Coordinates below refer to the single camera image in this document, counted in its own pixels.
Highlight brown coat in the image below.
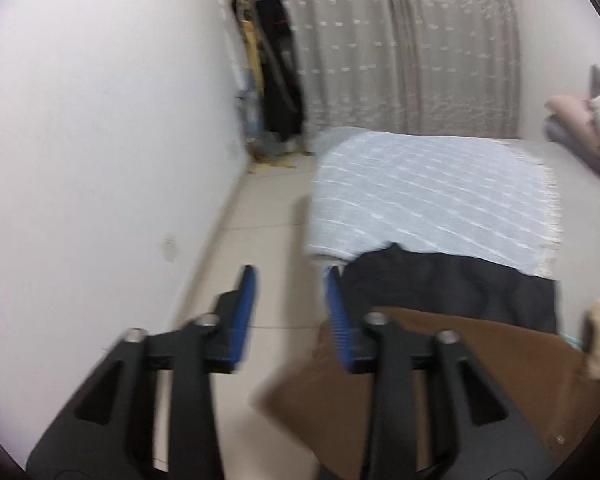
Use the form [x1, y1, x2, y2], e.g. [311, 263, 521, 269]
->
[258, 307, 600, 479]

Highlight dark hanging clothes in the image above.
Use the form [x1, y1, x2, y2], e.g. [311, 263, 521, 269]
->
[247, 0, 304, 143]

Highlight black garment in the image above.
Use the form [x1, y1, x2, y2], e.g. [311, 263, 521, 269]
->
[342, 243, 558, 335]

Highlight light blue striped blanket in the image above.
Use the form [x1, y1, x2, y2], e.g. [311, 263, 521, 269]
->
[306, 130, 562, 278]

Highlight wooden coat rack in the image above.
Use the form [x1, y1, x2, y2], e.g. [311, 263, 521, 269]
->
[230, 0, 309, 174]

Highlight pink folded cloth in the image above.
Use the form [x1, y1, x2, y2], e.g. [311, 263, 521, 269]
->
[545, 96, 600, 156]

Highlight grey patterned curtain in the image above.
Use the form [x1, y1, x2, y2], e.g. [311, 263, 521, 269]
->
[282, 0, 520, 139]

